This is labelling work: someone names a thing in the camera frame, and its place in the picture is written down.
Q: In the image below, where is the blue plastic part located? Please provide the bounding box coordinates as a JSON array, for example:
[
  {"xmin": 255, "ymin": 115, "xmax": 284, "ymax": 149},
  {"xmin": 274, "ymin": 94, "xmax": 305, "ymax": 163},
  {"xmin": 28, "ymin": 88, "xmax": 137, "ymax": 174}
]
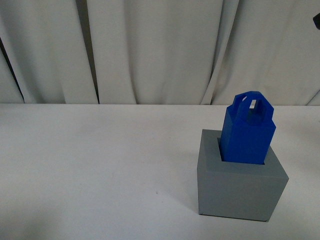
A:
[{"xmin": 219, "ymin": 91, "xmax": 276, "ymax": 165}]

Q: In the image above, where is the white curtain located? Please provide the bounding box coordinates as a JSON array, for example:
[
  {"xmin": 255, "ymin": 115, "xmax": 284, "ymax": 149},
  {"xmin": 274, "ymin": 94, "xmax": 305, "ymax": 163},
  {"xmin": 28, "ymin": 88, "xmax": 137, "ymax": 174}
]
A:
[{"xmin": 0, "ymin": 0, "xmax": 320, "ymax": 106}]

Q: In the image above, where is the black object at edge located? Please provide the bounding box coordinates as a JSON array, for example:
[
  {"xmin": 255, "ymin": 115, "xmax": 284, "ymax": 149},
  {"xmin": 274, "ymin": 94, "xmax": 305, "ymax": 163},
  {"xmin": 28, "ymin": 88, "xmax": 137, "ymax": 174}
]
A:
[{"xmin": 312, "ymin": 13, "xmax": 320, "ymax": 30}]

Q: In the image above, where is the gray square base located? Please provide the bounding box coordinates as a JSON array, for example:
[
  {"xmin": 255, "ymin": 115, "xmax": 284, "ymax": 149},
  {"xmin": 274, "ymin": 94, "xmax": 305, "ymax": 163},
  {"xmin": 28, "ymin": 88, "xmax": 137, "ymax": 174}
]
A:
[{"xmin": 197, "ymin": 129, "xmax": 289, "ymax": 222}]

